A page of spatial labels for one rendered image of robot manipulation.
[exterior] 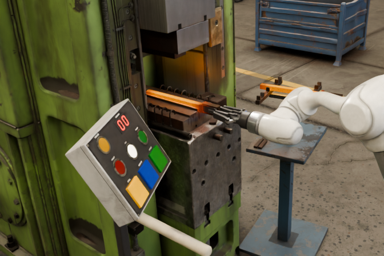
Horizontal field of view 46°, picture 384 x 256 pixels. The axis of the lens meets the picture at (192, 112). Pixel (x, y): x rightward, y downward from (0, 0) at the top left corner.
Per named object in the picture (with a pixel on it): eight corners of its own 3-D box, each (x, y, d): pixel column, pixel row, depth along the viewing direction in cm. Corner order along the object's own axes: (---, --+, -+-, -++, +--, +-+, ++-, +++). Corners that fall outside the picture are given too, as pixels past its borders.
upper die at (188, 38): (209, 42, 191) (208, 19, 187) (178, 54, 178) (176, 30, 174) (139, 30, 216) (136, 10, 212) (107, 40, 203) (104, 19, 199)
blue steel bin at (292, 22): (366, 49, 581) (372, -9, 551) (339, 66, 527) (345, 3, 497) (283, 36, 654) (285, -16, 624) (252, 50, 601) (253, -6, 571)
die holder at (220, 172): (242, 190, 231) (241, 110, 213) (195, 230, 205) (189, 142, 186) (161, 158, 264) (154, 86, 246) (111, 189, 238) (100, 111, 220)
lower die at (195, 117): (212, 118, 206) (211, 100, 203) (183, 135, 192) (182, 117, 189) (146, 99, 231) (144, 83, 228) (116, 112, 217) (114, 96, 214)
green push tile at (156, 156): (168, 161, 161) (156, 144, 159) (161, 172, 155) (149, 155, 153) (164, 163, 162) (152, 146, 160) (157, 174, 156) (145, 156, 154)
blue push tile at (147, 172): (159, 176, 152) (147, 158, 151) (152, 189, 146) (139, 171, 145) (155, 178, 153) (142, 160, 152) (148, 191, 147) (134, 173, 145)
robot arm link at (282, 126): (258, 143, 179) (275, 123, 186) (294, 155, 170) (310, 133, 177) (255, 123, 173) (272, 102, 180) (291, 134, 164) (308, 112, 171)
